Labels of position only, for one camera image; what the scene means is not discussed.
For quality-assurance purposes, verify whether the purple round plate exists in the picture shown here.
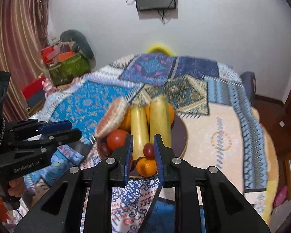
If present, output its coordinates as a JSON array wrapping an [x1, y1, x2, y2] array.
[[96, 112, 189, 179]]

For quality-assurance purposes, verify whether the dark red grape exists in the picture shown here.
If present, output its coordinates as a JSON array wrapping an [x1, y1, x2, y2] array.
[[143, 143, 155, 160], [100, 143, 112, 157]]

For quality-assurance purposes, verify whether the large orange with sticker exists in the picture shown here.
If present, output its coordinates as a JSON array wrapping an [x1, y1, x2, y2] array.
[[119, 108, 131, 131]]

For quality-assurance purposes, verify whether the green storage box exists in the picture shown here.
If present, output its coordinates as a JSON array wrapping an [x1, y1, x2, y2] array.
[[49, 53, 90, 86]]

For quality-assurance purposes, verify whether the red tomato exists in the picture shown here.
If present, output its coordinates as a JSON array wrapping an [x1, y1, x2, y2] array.
[[107, 129, 128, 151]]

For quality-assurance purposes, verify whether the person's hand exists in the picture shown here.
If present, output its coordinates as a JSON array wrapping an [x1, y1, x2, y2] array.
[[8, 177, 25, 197]]

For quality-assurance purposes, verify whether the small tangerine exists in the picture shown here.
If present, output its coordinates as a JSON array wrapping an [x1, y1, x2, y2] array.
[[136, 158, 157, 177]]

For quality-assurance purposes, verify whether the red gift box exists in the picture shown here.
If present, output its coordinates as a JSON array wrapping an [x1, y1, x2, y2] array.
[[21, 75, 46, 108]]

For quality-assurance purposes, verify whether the striped red curtain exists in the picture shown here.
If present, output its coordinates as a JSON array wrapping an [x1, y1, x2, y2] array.
[[0, 0, 49, 121]]

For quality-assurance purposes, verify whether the peeled pomelo segment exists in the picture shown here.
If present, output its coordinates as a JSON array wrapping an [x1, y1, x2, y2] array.
[[94, 96, 129, 138]]

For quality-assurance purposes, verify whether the pink plush toy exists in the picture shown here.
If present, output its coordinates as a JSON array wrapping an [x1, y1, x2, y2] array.
[[41, 78, 57, 98]]

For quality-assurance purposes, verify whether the patchwork blue tablecloth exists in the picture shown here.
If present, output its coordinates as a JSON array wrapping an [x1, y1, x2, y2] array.
[[25, 54, 279, 222]]

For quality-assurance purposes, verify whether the yellow curved chair back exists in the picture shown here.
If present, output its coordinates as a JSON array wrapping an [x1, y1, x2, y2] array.
[[145, 43, 175, 56]]

